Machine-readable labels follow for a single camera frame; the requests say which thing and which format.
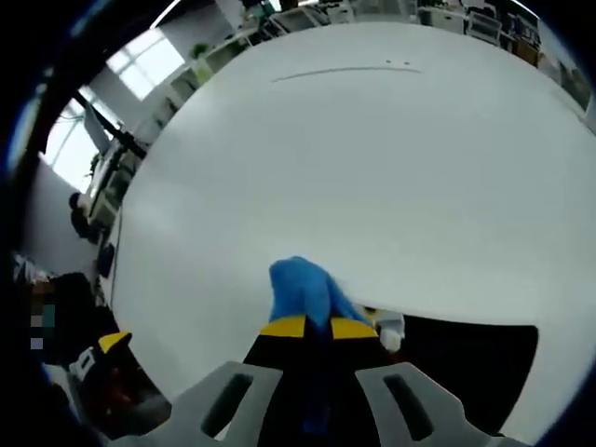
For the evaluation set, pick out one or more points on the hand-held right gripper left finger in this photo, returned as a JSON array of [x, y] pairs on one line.
[[261, 372]]

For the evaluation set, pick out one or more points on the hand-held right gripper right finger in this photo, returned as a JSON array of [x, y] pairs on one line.
[[372, 372]]

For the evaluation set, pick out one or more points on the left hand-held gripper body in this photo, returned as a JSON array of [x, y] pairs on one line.
[[84, 365]]

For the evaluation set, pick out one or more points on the blue cleaning cloth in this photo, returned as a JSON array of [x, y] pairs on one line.
[[302, 293]]

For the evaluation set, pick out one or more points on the person's dark torso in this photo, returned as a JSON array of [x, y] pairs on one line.
[[79, 302]]

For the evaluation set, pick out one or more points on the bright window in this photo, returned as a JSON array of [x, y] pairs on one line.
[[74, 149], [149, 65]]

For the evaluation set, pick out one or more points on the black tripod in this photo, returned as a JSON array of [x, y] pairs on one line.
[[114, 132]]

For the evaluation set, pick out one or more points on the green potted plant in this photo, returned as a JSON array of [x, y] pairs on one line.
[[200, 50]]

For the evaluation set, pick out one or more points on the white open shelf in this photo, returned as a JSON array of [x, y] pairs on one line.
[[219, 51]]

